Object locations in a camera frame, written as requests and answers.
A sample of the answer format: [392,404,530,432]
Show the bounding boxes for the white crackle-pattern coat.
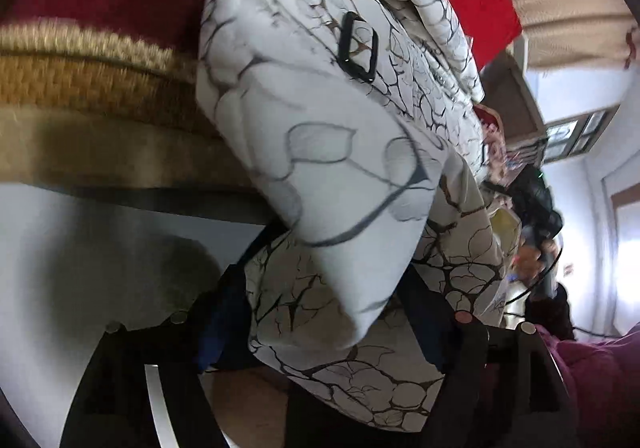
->
[196,0,504,433]

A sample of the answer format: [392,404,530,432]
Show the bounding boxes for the maroon sleeve forearm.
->
[524,282,640,448]

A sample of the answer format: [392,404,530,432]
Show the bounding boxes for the right hand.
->
[512,240,559,286]

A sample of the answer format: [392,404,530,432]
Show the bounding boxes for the beige dotted curtain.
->
[512,0,639,71]

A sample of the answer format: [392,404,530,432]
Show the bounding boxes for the floral red beige sofa blanket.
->
[1,0,248,189]

